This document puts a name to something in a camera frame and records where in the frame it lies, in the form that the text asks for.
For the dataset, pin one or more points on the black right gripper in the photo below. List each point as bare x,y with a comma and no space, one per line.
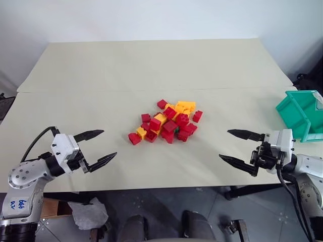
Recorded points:
263,156

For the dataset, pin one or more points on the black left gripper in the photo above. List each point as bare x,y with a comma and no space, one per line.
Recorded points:
81,157

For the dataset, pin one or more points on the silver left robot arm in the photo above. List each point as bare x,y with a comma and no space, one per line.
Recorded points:
22,176

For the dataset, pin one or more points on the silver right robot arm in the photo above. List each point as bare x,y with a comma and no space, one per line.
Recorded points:
309,171

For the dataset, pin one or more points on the red toy block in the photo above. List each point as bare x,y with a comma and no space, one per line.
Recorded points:
192,127
198,116
182,119
184,135
169,112
152,136
162,103
169,126
144,126
134,139
146,118
168,137
155,124

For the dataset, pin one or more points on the black table leg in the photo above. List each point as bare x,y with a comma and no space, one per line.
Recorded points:
242,192

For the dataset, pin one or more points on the small green object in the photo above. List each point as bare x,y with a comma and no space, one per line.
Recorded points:
177,130

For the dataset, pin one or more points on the crumpled white plastic bag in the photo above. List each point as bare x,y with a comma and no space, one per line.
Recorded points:
88,213

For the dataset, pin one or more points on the large yellow toy block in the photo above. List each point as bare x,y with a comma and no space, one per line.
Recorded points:
187,104

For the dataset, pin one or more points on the green plastic bin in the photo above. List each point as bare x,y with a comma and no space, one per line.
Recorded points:
299,113

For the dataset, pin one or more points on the brown wooden board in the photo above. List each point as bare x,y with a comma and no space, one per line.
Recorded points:
51,208

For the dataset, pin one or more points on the black metal foot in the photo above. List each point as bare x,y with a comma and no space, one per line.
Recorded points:
236,229

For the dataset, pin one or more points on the small yellow toy block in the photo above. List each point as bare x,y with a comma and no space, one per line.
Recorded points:
169,105

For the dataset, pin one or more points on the dark rounded shape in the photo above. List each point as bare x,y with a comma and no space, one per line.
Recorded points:
135,228
198,227

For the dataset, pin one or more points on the clear label card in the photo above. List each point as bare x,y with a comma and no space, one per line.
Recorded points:
319,102

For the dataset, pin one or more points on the black equipment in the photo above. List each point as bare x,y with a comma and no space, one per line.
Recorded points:
308,82

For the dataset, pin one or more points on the dark grey case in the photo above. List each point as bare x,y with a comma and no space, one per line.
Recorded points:
6,108

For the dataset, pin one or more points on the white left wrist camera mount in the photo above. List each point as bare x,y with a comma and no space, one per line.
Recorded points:
63,148

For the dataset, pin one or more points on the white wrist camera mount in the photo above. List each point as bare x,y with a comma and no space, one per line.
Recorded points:
283,146
63,148

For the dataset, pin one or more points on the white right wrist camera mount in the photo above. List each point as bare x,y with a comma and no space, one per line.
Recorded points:
283,146

